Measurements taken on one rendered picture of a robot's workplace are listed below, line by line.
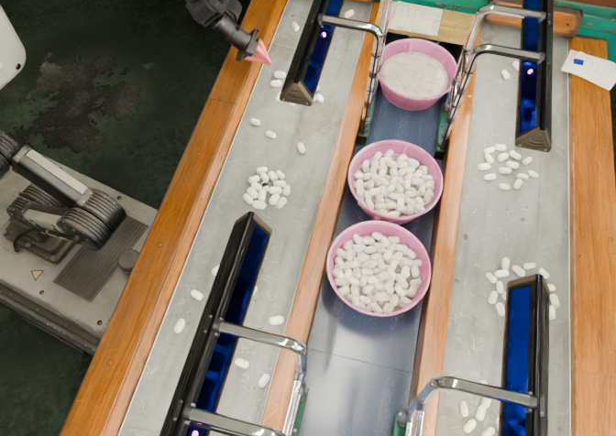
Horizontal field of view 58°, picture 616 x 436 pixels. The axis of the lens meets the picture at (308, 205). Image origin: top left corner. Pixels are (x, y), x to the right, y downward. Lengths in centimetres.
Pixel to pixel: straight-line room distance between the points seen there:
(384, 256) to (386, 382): 32
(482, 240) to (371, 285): 34
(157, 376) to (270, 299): 32
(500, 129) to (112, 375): 128
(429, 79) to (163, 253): 101
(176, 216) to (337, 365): 57
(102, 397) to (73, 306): 49
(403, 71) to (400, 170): 40
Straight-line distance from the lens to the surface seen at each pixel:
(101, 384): 140
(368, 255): 147
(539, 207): 168
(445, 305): 143
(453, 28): 202
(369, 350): 145
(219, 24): 171
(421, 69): 191
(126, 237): 187
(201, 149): 164
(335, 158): 160
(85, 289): 183
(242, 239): 107
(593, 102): 196
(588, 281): 159
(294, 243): 148
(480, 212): 161
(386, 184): 159
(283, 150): 164
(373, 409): 142
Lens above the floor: 206
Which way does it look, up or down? 59 degrees down
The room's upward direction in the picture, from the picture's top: 2 degrees clockwise
